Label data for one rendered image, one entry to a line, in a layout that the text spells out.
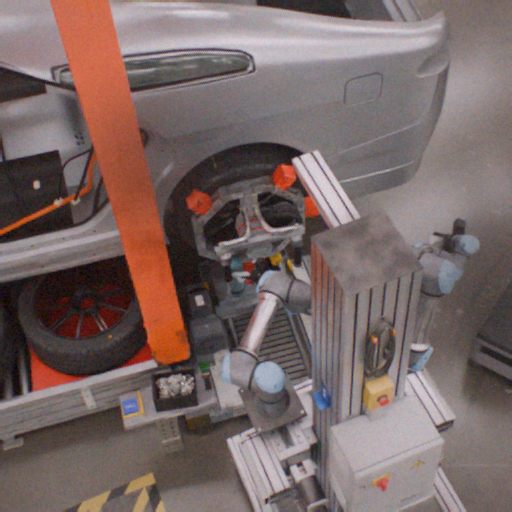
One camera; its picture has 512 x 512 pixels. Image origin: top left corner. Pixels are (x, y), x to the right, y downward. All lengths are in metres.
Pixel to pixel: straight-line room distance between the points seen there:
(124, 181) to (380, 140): 1.47
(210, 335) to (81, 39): 2.07
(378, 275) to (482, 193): 2.99
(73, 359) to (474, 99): 3.15
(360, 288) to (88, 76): 1.06
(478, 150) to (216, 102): 2.44
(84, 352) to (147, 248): 1.02
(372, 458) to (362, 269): 0.83
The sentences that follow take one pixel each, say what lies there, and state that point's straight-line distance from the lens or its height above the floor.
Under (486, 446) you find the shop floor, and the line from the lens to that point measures 4.65.
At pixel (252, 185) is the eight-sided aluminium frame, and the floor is 1.10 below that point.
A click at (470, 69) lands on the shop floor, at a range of 6.30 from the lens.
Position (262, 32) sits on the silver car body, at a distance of 3.73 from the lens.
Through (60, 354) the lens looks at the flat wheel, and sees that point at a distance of 4.42.
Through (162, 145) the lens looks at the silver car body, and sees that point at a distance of 3.88.
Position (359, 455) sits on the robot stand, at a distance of 3.21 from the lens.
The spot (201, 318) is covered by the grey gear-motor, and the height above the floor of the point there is 0.39.
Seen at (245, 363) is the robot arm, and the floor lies 1.04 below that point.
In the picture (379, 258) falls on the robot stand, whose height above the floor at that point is 2.03.
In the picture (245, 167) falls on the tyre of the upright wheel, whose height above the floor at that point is 1.17.
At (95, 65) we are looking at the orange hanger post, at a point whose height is 2.34.
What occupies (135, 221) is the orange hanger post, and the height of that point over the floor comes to 1.59.
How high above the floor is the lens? 4.16
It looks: 53 degrees down
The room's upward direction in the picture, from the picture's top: 5 degrees counter-clockwise
